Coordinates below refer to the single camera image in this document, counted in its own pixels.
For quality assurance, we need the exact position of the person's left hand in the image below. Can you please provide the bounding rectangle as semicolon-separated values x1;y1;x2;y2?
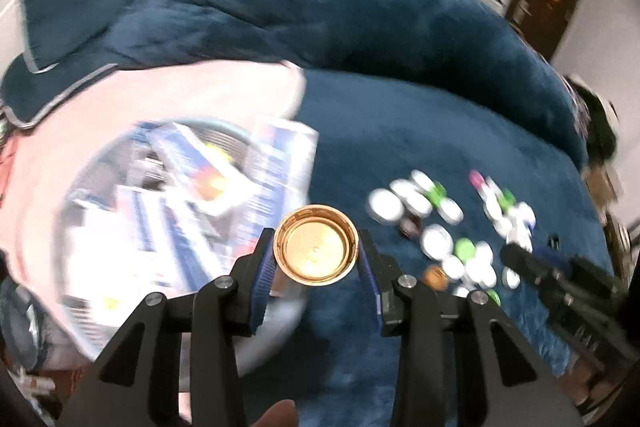
250;399;300;427

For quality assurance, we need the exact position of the pile of blue white cartons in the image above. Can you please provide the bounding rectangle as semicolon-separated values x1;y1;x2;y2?
65;119;321;343

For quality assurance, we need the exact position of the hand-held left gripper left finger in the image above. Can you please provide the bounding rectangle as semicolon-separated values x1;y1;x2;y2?
59;227;277;427

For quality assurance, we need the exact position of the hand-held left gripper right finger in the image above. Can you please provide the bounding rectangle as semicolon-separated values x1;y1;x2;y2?
357;229;583;427

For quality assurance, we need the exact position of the grey mesh wastebasket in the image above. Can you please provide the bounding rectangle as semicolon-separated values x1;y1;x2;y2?
55;117;321;378

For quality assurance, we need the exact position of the dark blue piped pillow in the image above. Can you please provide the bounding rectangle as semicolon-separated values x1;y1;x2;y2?
19;0;201;75
0;52;121;130

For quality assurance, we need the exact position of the gold bottle cap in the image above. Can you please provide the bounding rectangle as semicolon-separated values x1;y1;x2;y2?
274;204;360;288

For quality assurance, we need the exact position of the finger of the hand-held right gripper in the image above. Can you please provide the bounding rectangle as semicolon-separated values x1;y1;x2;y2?
501;243;567;303
535;244;576;273

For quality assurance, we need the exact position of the dark blue fuzzy bedsheet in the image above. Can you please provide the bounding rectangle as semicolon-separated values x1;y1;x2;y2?
235;69;618;427

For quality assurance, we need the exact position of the cardboard box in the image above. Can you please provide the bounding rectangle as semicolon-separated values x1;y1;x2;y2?
585;167;623;208

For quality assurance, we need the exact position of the pile of small bottle caps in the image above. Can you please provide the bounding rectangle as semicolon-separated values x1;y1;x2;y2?
367;169;538;305

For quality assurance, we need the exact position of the pink towel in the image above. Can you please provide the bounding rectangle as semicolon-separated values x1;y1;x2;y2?
0;59;307;378

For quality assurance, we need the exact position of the dark cloth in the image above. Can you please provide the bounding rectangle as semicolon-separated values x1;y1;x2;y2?
575;79;623;172

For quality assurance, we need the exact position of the round metal pot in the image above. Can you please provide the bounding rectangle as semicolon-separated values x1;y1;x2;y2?
0;277;56;373

